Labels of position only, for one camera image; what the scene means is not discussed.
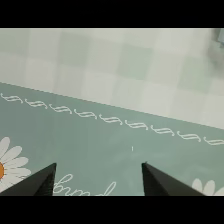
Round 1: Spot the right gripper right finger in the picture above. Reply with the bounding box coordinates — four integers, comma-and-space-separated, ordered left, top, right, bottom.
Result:
141, 161, 205, 196

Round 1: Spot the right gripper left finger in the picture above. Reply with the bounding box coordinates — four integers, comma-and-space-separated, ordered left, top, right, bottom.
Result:
0, 162, 58, 196

